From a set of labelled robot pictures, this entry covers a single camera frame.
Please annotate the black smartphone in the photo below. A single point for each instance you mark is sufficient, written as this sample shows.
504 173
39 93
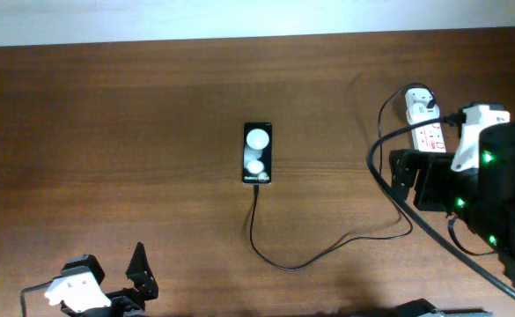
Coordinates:
257 153

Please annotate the white USB charger plug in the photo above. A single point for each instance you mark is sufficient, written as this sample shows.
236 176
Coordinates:
421 106

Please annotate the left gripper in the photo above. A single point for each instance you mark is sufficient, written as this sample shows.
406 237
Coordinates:
140 269

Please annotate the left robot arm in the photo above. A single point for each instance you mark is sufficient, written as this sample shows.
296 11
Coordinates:
83 296

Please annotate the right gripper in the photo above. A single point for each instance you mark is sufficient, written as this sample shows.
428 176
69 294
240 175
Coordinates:
430 173

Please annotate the white power strip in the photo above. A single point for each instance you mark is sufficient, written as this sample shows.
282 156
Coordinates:
429 138

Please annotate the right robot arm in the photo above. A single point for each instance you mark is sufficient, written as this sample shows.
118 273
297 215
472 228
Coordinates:
483 197

